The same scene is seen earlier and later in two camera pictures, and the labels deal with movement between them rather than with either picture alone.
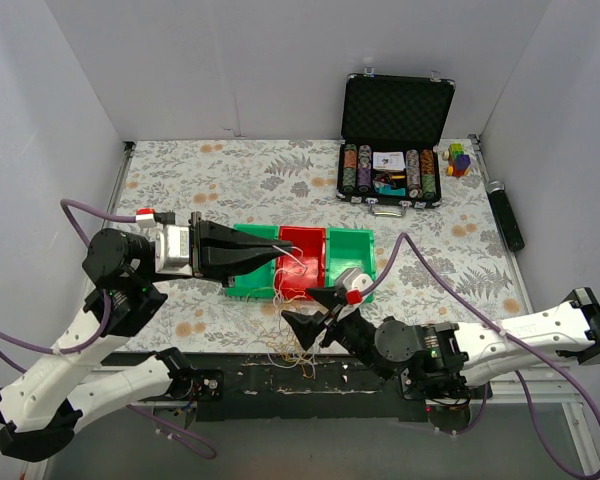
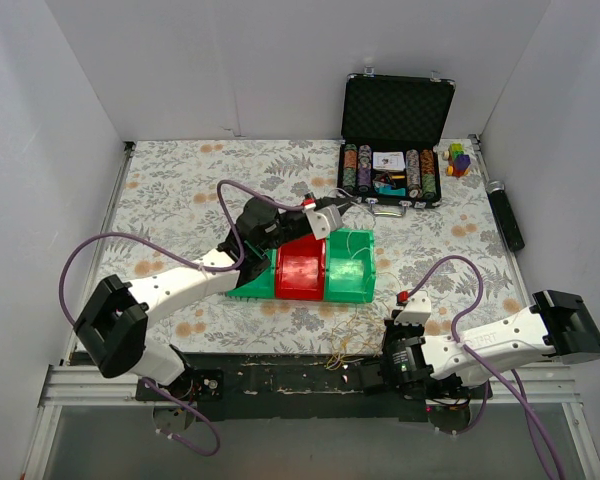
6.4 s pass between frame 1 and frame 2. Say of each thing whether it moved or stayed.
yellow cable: moved
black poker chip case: stayed
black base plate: stayed
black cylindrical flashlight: stayed
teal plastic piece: stayed
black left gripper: moved
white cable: moved
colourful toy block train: stayed
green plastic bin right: stayed
